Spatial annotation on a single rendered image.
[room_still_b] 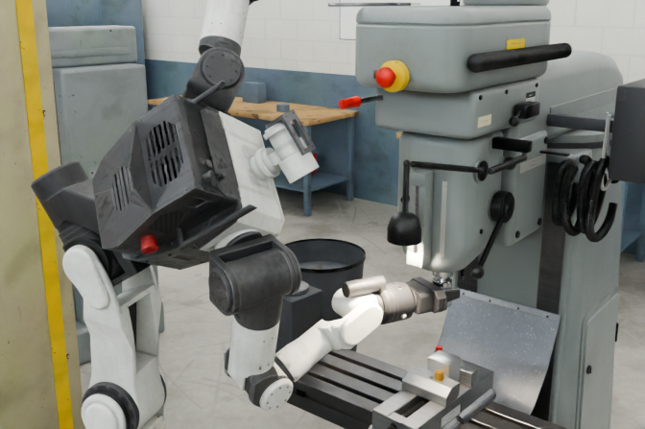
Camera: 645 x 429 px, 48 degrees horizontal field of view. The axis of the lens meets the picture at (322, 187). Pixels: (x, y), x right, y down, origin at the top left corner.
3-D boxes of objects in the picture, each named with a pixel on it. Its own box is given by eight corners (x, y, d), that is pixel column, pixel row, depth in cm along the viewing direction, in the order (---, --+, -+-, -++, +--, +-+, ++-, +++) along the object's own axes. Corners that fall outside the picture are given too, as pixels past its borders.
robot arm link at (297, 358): (338, 360, 156) (267, 418, 151) (310, 331, 163) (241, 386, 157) (328, 334, 149) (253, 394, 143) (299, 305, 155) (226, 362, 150)
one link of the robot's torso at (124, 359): (81, 443, 163) (45, 247, 153) (126, 404, 179) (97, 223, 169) (138, 452, 158) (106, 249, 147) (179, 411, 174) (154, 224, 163)
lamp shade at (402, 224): (382, 243, 150) (383, 214, 148) (393, 233, 156) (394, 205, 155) (416, 248, 147) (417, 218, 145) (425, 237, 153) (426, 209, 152)
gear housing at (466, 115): (473, 141, 144) (475, 91, 141) (371, 128, 159) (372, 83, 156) (539, 120, 169) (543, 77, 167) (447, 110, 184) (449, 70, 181)
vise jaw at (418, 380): (445, 407, 165) (446, 392, 165) (401, 389, 173) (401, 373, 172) (459, 396, 170) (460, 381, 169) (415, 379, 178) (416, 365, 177)
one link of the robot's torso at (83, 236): (47, 247, 155) (83, 224, 150) (86, 228, 167) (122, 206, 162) (78, 299, 155) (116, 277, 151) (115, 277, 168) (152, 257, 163)
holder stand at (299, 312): (292, 366, 199) (291, 297, 194) (241, 340, 213) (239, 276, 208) (322, 350, 207) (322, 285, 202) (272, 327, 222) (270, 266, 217)
